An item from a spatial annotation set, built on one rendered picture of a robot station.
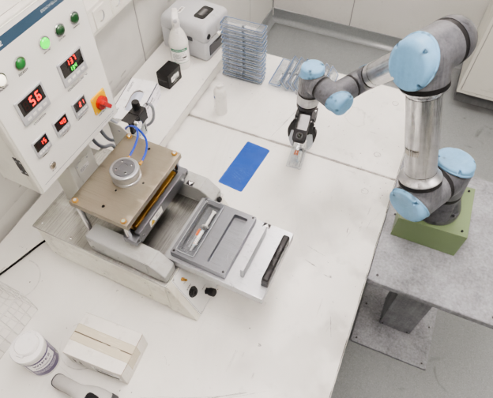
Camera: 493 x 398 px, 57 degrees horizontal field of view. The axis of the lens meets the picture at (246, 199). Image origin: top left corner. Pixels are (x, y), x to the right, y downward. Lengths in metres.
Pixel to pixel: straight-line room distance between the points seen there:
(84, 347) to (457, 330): 1.68
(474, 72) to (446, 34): 2.05
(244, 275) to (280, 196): 0.49
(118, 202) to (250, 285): 0.41
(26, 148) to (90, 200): 0.21
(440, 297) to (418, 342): 0.76
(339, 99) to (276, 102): 0.59
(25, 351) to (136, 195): 0.49
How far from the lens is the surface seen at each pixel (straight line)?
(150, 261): 1.24
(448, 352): 2.36
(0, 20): 1.04
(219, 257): 1.25
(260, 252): 1.27
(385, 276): 1.54
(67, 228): 1.45
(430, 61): 1.09
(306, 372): 1.39
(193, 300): 1.38
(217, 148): 1.78
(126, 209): 1.21
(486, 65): 3.16
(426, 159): 1.27
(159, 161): 1.29
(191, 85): 1.98
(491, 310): 1.62
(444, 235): 1.57
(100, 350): 1.36
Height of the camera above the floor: 2.08
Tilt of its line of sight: 55 degrees down
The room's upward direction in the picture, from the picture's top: straight up
